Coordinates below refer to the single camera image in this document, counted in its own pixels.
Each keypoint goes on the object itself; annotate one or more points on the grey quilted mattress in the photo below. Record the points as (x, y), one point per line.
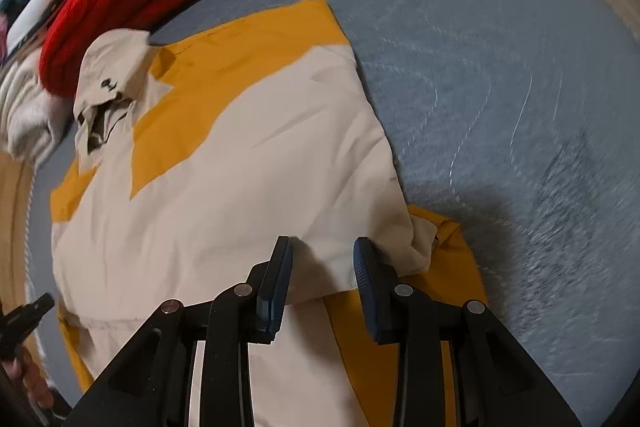
(475, 57)

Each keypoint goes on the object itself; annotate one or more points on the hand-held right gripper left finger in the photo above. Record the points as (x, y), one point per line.
(276, 289)

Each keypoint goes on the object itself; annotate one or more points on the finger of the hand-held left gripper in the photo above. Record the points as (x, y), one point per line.
(27, 314)

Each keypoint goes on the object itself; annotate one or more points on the person's left hand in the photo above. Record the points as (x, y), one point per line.
(27, 377)

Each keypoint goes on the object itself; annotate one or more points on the beige and yellow jacket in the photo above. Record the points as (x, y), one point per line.
(250, 157)

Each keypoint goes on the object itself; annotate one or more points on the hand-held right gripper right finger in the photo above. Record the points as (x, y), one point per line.
(364, 289)

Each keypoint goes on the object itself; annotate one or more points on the cream folded blanket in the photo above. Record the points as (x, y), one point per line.
(25, 107)

